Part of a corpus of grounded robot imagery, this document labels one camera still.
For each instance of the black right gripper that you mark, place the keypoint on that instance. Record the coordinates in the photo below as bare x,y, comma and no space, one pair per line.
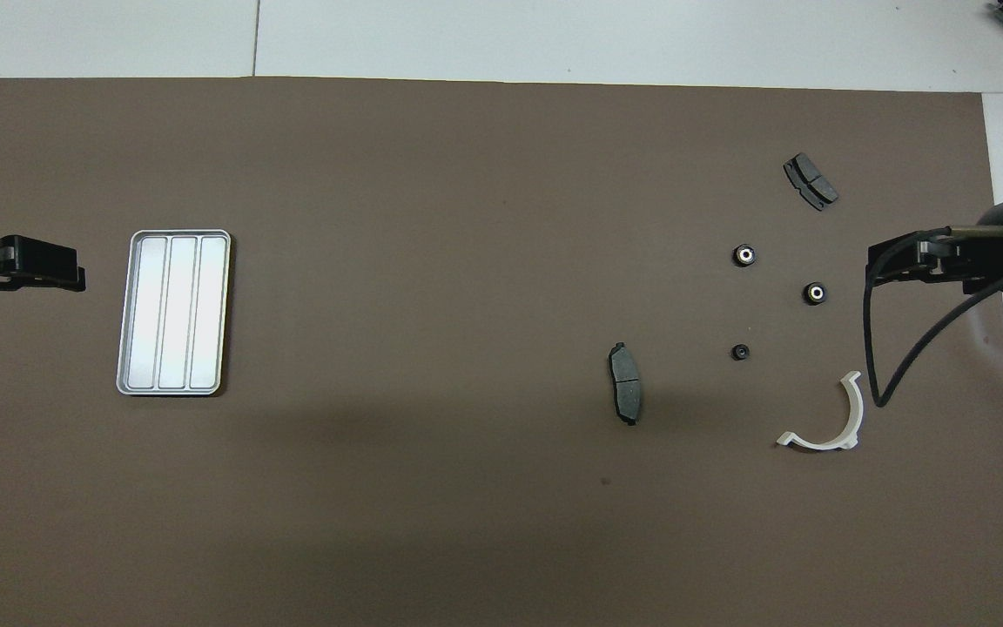
989,261

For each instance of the large black bearing gear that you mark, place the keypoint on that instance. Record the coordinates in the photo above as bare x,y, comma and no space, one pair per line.
744,255
815,293

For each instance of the small black bearing gear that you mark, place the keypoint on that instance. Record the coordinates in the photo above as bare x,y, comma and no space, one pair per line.
740,352

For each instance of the silver metal tray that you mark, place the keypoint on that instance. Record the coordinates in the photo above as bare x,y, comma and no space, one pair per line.
175,313

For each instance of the grooved dark brake pad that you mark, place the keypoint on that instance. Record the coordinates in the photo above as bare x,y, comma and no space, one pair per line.
811,181

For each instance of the long dark brake pad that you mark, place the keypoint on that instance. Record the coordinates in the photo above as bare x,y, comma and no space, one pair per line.
625,383

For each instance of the brown table mat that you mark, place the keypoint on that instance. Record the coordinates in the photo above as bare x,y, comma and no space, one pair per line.
380,174

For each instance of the white curved plastic bracket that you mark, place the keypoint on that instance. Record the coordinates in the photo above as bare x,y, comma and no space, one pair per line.
852,409

